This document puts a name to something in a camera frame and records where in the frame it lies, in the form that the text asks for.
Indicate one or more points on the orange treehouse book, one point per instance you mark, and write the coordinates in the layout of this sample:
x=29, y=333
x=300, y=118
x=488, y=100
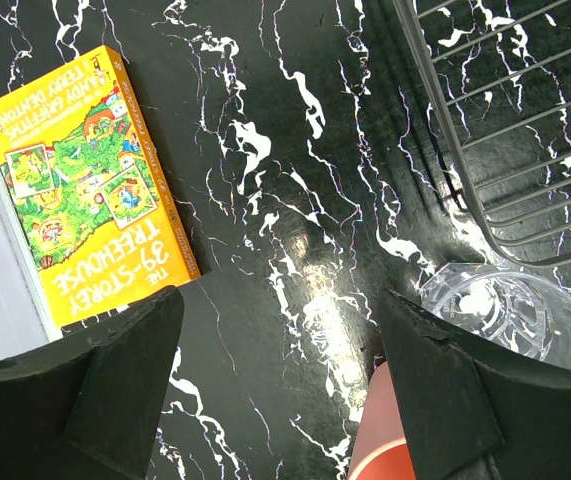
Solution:
x=88, y=189

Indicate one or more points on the wire dish rack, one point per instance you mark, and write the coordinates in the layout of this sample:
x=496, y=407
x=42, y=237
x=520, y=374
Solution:
x=498, y=78

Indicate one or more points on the pink plastic cup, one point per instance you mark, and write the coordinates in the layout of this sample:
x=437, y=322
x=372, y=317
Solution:
x=381, y=450

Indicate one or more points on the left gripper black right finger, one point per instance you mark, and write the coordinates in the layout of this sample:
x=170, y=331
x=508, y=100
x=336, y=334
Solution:
x=471, y=409

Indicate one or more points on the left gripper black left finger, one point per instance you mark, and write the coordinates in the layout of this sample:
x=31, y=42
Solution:
x=87, y=406

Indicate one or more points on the clear glass tumbler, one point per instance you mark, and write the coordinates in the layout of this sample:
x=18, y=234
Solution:
x=524, y=313

